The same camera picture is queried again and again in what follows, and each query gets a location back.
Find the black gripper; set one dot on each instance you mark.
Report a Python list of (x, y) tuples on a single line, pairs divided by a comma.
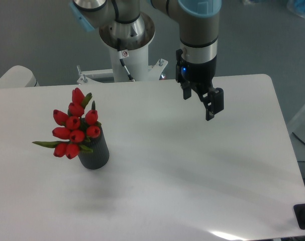
[(199, 76)]

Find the red tulip bouquet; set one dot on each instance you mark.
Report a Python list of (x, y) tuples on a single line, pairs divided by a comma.
[(77, 129)]

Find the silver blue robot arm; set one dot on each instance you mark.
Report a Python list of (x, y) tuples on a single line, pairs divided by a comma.
[(198, 22)]

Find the dark grey ribbed vase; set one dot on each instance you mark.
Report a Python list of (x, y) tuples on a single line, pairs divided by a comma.
[(94, 152)]

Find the white chair back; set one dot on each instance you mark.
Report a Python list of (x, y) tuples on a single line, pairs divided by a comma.
[(18, 77)]

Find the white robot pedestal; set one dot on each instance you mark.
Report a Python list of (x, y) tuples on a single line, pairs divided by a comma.
[(128, 46)]

